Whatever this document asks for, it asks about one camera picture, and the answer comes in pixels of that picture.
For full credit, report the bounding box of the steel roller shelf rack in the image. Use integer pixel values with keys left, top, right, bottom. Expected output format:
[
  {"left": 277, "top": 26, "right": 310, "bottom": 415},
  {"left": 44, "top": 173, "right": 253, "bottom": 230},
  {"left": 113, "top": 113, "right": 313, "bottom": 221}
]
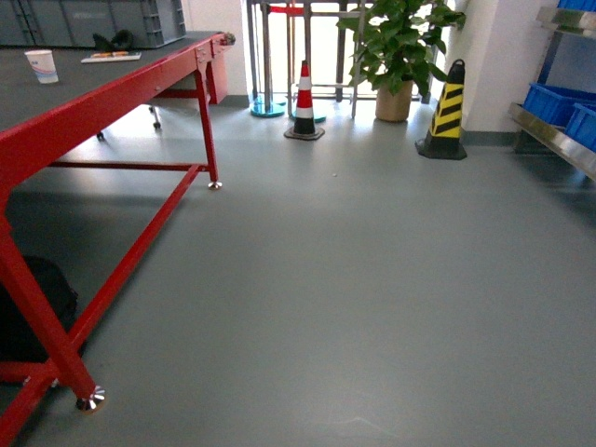
[{"left": 508, "top": 1, "right": 595, "bottom": 180}]

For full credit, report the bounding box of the blue bin on shelf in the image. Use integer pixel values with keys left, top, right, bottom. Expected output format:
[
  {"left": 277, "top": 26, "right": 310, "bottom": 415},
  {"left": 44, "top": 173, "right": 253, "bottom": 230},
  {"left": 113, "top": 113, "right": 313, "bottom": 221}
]
[
  {"left": 564, "top": 102, "right": 596, "bottom": 152},
  {"left": 522, "top": 83, "right": 595, "bottom": 127}
]

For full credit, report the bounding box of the red white traffic cone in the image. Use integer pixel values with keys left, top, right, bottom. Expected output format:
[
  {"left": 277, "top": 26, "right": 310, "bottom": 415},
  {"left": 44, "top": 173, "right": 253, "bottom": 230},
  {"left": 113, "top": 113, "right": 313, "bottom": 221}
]
[{"left": 284, "top": 60, "right": 325, "bottom": 141}]

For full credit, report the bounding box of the yellow black traffic cone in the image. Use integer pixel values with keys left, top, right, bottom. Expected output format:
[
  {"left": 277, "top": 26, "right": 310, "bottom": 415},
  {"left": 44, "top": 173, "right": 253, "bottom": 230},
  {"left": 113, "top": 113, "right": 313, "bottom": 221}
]
[{"left": 415, "top": 59, "right": 467, "bottom": 160}]

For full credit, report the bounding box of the metal stanchion barrier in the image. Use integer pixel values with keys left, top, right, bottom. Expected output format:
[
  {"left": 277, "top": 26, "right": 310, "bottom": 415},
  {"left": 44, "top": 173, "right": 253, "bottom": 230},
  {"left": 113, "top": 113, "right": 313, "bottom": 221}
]
[{"left": 246, "top": 1, "right": 369, "bottom": 118}]

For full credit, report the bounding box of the green potted plant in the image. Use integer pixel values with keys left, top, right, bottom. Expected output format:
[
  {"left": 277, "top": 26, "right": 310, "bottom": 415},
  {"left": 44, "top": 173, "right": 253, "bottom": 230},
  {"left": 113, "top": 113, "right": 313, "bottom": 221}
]
[{"left": 337, "top": 0, "right": 467, "bottom": 123}]

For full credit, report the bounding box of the white tray with tools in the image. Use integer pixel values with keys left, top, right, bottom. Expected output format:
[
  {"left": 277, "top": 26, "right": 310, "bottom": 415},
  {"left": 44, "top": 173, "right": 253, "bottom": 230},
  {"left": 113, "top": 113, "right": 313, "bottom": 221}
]
[{"left": 81, "top": 51, "right": 142, "bottom": 64}]

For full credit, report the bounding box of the grey plastic crate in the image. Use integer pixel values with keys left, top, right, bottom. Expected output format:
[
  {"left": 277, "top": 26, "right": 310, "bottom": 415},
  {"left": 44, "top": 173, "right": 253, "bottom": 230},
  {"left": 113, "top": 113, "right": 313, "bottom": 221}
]
[{"left": 1, "top": 1, "right": 186, "bottom": 49}]

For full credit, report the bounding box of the white paper cup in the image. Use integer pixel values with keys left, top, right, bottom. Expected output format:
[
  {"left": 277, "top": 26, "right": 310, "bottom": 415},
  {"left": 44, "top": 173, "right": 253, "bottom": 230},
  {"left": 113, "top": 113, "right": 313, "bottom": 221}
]
[{"left": 24, "top": 49, "right": 59, "bottom": 84}]

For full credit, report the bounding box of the black bag under table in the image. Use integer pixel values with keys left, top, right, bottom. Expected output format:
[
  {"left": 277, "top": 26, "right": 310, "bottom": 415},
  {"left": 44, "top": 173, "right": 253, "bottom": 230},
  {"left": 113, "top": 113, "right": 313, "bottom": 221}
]
[{"left": 0, "top": 253, "right": 80, "bottom": 364}]

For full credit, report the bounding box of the red metal table frame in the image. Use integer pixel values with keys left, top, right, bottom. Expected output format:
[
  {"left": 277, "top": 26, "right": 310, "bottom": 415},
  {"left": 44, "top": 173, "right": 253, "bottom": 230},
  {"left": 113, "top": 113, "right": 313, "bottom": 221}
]
[{"left": 0, "top": 32, "right": 237, "bottom": 447}]

